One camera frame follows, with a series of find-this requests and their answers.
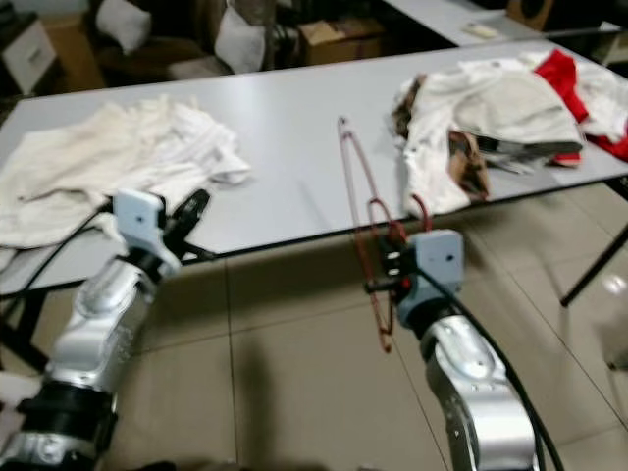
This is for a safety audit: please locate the cream denim garment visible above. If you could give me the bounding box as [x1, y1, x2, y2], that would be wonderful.
[0, 95, 158, 249]

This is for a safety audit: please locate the brown patterned garment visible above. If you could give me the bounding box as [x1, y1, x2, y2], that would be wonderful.
[392, 77, 492, 202]

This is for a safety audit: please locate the grey seat chair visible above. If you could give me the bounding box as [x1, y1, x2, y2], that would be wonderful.
[167, 0, 295, 81]

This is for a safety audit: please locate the brown wooden chair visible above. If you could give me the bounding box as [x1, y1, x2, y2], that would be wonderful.
[93, 0, 207, 79]

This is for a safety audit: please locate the white pillow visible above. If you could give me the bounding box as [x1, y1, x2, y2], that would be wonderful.
[214, 8, 268, 75]
[96, 0, 153, 55]

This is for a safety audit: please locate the black table leg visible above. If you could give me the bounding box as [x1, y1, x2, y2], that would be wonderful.
[0, 289, 50, 374]
[559, 177, 628, 307]

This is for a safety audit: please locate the white denim jacket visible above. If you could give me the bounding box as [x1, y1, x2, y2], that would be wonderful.
[392, 57, 585, 217]

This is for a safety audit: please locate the brown cardboard box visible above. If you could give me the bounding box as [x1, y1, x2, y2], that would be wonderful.
[505, 0, 555, 30]
[299, 18, 384, 65]

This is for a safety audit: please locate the white patterned fabric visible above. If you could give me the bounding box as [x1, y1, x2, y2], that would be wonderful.
[0, 371, 28, 443]

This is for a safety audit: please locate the white drawer cabinet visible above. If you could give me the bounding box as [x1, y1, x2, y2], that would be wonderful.
[2, 20, 58, 94]

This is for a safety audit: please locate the cream remote control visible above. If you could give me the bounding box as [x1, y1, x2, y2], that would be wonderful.
[461, 22, 501, 40]

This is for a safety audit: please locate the red garment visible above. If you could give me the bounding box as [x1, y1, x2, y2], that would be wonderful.
[535, 47, 628, 163]

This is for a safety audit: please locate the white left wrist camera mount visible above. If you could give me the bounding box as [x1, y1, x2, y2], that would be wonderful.
[113, 189, 183, 276]

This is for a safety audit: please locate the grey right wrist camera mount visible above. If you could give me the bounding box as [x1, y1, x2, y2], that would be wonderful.
[397, 229, 465, 330]

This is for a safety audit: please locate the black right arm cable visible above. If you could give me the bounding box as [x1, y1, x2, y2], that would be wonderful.
[451, 275, 565, 471]

